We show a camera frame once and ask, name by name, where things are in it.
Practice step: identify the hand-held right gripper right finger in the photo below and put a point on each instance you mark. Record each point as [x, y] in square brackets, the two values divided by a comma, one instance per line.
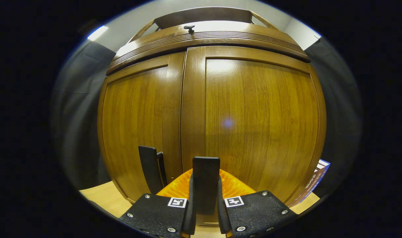
[222, 218]

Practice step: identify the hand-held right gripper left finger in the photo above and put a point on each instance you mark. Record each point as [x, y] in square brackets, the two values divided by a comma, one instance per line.
[189, 215]

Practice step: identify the wooden shoe cabinet door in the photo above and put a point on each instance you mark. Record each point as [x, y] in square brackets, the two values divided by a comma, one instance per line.
[260, 115]
[134, 115]

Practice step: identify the wooden double-door shoe cabinet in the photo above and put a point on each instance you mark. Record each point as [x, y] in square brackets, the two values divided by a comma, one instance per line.
[200, 15]

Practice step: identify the wooden cabinet drawer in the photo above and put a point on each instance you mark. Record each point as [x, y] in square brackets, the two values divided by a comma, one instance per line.
[237, 28]

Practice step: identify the blue white box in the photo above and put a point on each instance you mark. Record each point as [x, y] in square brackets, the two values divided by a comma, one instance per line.
[315, 180]

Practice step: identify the black backdrop cloth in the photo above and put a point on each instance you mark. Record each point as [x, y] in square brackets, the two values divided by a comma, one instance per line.
[78, 115]

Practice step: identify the black drawer knob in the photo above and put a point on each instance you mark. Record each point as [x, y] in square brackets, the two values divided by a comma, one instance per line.
[189, 29]

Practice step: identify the small ceiling light panel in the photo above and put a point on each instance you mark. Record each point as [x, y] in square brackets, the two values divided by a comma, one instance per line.
[97, 33]

